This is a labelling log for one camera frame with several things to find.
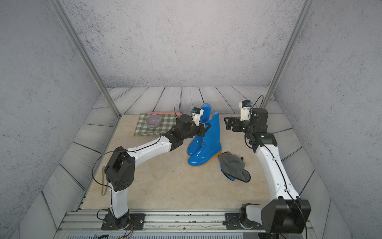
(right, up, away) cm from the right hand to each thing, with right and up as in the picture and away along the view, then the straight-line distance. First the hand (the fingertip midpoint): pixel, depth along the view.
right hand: (233, 117), depth 76 cm
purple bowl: (-51, -1, +36) cm, 63 cm away
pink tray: (-44, +6, +46) cm, 64 cm away
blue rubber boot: (-20, -16, +23) cm, 34 cm away
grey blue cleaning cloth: (+3, -29, +12) cm, 31 cm away
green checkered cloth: (-41, 0, +41) cm, 58 cm away
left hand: (-9, -4, +5) cm, 11 cm away
